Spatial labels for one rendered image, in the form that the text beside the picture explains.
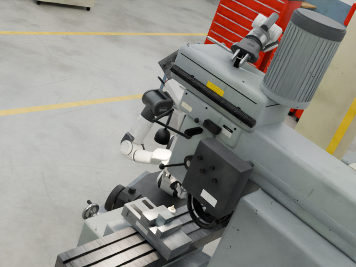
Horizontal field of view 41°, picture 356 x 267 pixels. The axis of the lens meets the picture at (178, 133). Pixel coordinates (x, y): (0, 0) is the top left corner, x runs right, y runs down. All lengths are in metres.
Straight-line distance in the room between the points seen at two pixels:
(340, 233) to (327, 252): 0.08
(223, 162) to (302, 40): 0.50
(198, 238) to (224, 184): 0.89
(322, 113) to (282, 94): 1.97
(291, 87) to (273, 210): 0.45
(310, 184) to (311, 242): 0.20
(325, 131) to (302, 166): 2.00
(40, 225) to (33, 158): 0.83
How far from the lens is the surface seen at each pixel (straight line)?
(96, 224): 2.68
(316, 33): 1.74
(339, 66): 3.68
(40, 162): 4.34
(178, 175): 2.17
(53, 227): 3.74
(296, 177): 1.81
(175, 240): 2.33
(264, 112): 1.85
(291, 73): 1.78
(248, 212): 1.81
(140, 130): 2.57
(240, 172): 1.61
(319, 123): 3.78
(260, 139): 1.86
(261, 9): 7.37
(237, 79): 1.88
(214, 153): 1.66
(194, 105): 2.02
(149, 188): 3.40
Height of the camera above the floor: 2.49
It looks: 27 degrees down
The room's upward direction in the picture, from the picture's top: 21 degrees clockwise
